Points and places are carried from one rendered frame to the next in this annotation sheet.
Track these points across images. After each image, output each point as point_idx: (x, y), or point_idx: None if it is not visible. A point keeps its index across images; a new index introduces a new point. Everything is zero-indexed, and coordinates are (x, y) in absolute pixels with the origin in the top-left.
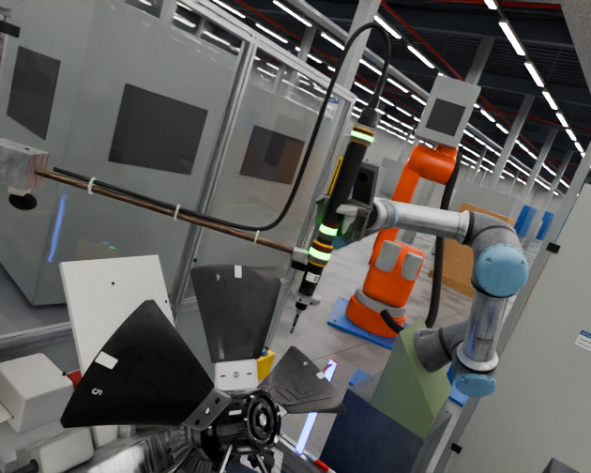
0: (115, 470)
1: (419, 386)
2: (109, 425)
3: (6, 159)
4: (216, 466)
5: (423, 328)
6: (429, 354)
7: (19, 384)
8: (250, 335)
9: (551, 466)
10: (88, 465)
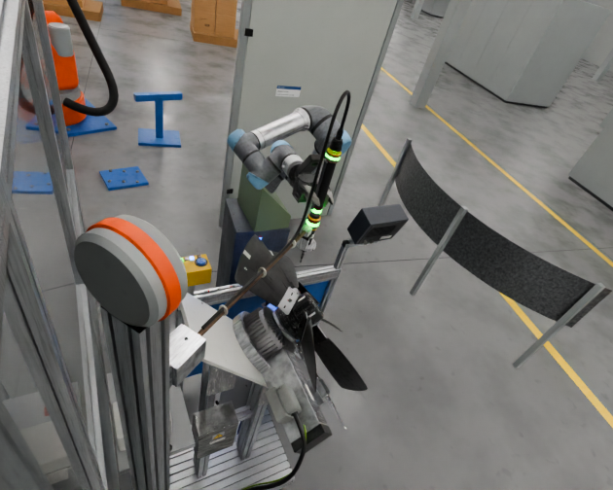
0: (302, 379)
1: (280, 207)
2: (258, 374)
3: (194, 358)
4: (314, 336)
5: None
6: (273, 186)
7: None
8: (279, 278)
9: (364, 213)
10: (300, 390)
